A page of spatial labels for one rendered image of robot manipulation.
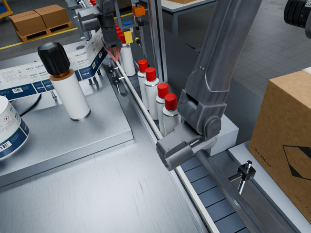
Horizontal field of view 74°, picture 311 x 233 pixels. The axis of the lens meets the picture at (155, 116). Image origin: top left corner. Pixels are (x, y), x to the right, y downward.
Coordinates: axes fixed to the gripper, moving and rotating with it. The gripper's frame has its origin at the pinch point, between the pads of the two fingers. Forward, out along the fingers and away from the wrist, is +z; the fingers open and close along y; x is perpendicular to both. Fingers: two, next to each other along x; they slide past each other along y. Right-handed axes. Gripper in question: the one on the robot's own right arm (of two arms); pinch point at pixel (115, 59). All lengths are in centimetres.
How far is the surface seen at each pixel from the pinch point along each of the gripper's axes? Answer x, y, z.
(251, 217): 8, 76, 5
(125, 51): 6.1, -5.0, -0.5
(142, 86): 3.8, 24.1, 1.4
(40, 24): -74, -419, 81
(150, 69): 5.9, 29.1, -7.4
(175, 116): 5.2, 48.2, -2.4
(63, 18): -27, -433, 82
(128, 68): 5.8, -5.1, 8.6
